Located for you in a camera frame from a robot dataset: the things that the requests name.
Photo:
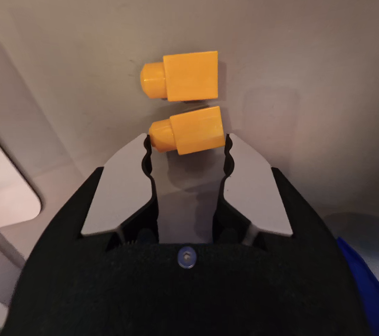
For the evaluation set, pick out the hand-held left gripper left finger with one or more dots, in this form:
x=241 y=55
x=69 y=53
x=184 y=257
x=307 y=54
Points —
x=118 y=193

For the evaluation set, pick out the grey desk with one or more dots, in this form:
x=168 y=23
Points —
x=266 y=45

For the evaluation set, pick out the white tilting stand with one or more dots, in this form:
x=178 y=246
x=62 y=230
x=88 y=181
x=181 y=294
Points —
x=17 y=193

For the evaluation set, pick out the blue plastic bin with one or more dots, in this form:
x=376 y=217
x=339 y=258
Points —
x=358 y=267

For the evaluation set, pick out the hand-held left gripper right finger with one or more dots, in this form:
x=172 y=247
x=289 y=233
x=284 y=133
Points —
x=254 y=193

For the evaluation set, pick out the orange one-stud block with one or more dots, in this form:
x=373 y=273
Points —
x=192 y=75

